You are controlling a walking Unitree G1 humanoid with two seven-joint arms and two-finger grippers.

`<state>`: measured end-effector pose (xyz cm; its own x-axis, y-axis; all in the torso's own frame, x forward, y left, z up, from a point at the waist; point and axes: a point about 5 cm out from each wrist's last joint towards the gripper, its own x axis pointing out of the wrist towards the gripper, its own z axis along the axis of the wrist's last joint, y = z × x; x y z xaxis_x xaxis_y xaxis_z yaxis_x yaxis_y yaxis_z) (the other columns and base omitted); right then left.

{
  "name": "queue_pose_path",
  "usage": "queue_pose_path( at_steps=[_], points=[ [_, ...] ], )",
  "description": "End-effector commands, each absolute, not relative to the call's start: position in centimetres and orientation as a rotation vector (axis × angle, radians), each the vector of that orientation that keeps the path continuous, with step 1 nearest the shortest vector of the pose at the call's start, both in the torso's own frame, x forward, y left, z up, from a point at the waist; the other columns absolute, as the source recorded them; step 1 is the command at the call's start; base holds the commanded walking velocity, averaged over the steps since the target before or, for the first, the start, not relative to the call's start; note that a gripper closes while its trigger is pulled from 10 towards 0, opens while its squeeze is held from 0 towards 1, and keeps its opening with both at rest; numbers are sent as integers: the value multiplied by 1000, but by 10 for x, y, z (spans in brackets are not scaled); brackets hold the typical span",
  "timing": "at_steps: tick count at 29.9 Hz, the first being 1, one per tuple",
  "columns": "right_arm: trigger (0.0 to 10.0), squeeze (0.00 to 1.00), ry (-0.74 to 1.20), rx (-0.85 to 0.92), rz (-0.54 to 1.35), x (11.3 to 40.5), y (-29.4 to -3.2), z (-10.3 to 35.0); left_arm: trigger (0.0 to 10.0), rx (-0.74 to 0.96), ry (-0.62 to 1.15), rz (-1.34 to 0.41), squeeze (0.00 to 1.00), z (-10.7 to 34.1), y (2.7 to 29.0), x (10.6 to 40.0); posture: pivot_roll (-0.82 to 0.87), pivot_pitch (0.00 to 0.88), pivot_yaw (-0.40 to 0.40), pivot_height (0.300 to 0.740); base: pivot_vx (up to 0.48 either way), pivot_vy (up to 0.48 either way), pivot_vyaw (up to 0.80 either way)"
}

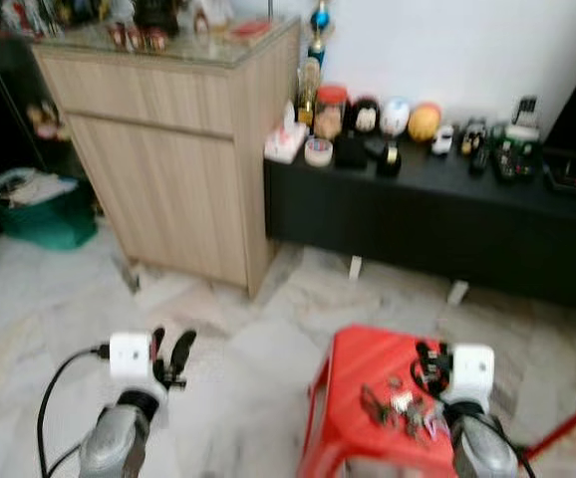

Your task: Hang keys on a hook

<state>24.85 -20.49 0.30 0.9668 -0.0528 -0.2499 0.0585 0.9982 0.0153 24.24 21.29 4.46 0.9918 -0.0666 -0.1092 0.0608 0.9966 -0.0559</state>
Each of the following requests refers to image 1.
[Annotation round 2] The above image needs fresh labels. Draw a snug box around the red plastic stool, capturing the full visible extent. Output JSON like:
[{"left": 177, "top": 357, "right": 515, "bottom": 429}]
[{"left": 298, "top": 324, "right": 468, "bottom": 478}]

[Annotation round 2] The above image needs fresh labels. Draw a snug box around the black low bench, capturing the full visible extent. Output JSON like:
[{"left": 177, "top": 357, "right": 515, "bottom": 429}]
[{"left": 263, "top": 137, "right": 576, "bottom": 312}]

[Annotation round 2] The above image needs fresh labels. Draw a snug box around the green storage basket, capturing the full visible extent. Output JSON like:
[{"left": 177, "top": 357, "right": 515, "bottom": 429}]
[{"left": 0, "top": 167, "right": 99, "bottom": 251}]

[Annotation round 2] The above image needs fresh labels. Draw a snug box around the light wooden cabinet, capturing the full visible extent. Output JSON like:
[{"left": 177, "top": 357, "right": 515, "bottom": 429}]
[{"left": 32, "top": 18, "right": 304, "bottom": 297}]

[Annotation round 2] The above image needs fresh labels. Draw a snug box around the black tape dispenser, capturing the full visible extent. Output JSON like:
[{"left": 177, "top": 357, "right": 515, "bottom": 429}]
[{"left": 375, "top": 139, "right": 405, "bottom": 179}]

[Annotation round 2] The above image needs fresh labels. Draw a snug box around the black remote control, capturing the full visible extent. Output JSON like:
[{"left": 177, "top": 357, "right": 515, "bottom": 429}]
[{"left": 467, "top": 147, "right": 491, "bottom": 177}]

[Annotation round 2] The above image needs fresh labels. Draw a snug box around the small white toy figure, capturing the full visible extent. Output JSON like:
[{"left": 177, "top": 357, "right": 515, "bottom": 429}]
[{"left": 432, "top": 124, "right": 456, "bottom": 156}]

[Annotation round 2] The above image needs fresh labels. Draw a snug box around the black box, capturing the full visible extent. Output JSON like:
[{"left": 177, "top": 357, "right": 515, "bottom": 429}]
[{"left": 332, "top": 134, "right": 370, "bottom": 169}]

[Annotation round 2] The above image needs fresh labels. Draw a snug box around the green remote holder basket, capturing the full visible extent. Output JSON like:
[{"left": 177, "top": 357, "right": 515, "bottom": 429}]
[{"left": 491, "top": 123, "right": 544, "bottom": 182}]

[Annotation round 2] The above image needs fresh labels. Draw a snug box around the black flat tray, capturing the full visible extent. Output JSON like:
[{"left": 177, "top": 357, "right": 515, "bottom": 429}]
[{"left": 544, "top": 149, "right": 576, "bottom": 196}]

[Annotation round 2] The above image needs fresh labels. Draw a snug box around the black and white toy figure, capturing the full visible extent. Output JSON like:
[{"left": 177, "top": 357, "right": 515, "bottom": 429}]
[{"left": 460, "top": 119, "right": 489, "bottom": 155}]

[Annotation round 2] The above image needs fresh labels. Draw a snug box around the pink tissue box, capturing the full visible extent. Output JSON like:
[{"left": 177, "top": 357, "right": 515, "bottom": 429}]
[{"left": 264, "top": 121, "right": 310, "bottom": 164}]

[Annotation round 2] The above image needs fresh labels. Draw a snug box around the white tape roll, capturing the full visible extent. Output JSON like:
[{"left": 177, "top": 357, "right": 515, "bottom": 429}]
[{"left": 305, "top": 137, "right": 335, "bottom": 167}]

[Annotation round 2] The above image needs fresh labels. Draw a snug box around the yellow round plush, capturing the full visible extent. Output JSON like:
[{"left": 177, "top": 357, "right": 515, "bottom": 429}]
[{"left": 408, "top": 102, "right": 443, "bottom": 143}]

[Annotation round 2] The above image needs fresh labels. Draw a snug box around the white round plush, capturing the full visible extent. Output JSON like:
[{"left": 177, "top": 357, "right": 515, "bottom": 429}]
[{"left": 381, "top": 97, "right": 412, "bottom": 136}]

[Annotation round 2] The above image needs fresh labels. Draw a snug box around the black mouse plush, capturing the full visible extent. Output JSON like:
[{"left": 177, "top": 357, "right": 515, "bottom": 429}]
[{"left": 349, "top": 96, "right": 383, "bottom": 136}]

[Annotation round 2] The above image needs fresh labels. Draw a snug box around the red lid jar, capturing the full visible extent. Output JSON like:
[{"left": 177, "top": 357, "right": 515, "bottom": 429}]
[{"left": 314, "top": 85, "right": 352, "bottom": 140}]

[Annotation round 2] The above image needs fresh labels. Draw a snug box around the small gold trophy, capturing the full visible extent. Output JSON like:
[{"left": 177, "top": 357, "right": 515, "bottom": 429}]
[{"left": 297, "top": 60, "right": 325, "bottom": 126}]

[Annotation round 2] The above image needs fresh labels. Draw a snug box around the red flat tray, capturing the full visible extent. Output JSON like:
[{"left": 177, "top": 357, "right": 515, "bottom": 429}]
[{"left": 232, "top": 17, "right": 275, "bottom": 42}]

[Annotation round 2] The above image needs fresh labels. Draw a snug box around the blue and gold trophy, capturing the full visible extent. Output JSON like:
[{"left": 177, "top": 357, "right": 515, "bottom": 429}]
[{"left": 308, "top": 0, "right": 332, "bottom": 67}]

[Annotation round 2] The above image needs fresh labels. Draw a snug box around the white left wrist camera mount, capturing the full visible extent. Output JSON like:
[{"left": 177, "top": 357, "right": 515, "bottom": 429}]
[{"left": 109, "top": 334, "right": 159, "bottom": 384}]

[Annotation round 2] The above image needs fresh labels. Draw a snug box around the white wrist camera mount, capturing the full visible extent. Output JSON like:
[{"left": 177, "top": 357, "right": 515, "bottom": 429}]
[
  {"left": 447, "top": 344, "right": 496, "bottom": 404},
  {"left": 109, "top": 334, "right": 159, "bottom": 384}
]

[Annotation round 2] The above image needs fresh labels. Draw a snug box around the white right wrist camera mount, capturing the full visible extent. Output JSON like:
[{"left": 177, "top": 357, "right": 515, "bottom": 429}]
[{"left": 447, "top": 344, "right": 496, "bottom": 404}]

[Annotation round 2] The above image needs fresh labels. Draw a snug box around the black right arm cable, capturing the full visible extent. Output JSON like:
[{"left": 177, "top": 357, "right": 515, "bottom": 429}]
[{"left": 467, "top": 408, "right": 536, "bottom": 478}]

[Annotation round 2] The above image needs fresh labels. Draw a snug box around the cordless phone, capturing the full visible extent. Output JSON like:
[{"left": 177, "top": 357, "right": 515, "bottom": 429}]
[{"left": 511, "top": 95, "right": 541, "bottom": 131}]

